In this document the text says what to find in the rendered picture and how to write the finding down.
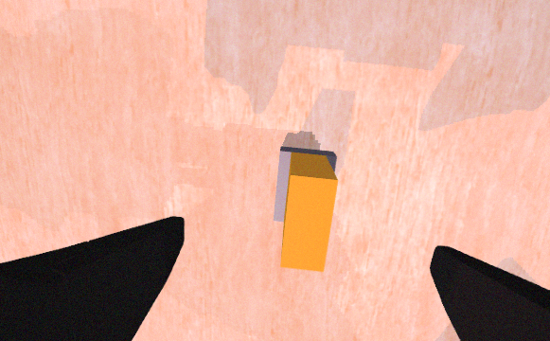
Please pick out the orange rectangular block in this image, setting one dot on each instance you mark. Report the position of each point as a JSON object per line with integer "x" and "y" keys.
{"x": 311, "y": 194}

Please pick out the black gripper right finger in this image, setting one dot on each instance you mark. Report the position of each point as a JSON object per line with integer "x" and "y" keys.
{"x": 486, "y": 303}

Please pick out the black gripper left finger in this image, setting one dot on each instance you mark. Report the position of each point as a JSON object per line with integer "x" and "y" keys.
{"x": 100, "y": 290}

